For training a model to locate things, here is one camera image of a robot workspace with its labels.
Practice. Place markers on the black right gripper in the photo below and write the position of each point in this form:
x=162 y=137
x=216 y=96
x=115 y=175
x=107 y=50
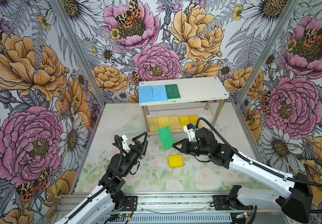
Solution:
x=187 y=146

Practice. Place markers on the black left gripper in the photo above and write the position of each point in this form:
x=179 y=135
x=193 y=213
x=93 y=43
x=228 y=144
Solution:
x=138 y=145

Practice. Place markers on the bright yellow sponge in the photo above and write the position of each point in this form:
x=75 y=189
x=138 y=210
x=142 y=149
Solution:
x=175 y=161

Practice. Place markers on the tan beige sponge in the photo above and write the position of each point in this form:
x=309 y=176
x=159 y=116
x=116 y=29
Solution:
x=153 y=124

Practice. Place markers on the yellow sponge green underside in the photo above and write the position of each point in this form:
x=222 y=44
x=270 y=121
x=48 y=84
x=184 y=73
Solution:
x=184 y=121

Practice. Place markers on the pale yellow porous sponge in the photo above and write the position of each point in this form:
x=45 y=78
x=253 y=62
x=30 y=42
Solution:
x=163 y=122

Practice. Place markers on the small blue sponge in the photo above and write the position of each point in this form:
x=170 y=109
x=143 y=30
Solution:
x=145 y=94

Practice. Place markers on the white two-tier shelf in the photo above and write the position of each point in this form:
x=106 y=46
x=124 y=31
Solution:
x=201 y=89

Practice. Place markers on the dark green sponge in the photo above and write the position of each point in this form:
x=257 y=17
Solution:
x=172 y=92

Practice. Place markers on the light blue sponge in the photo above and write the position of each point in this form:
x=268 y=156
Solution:
x=159 y=93

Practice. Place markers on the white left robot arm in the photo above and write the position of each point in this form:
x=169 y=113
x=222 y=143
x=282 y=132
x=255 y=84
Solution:
x=107 y=195

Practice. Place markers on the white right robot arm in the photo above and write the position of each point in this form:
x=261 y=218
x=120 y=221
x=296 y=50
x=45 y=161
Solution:
x=287 y=193

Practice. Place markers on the green circuit board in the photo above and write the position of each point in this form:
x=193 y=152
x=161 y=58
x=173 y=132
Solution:
x=121 y=215

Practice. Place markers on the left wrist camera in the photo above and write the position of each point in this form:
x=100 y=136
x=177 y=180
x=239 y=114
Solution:
x=125 y=145

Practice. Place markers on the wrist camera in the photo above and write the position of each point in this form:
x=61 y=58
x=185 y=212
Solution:
x=125 y=145
x=190 y=130

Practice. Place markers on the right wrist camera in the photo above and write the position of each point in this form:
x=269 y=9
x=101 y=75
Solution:
x=190 y=130

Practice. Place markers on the aluminium front rail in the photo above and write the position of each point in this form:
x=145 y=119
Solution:
x=162 y=202

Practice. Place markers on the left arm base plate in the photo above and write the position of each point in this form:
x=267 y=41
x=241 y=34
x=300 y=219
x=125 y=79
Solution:
x=129 y=204

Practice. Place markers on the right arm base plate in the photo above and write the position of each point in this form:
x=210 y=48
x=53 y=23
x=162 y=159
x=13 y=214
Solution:
x=223 y=203

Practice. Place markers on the white vented cable duct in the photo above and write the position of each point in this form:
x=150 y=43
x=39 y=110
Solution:
x=189 y=218

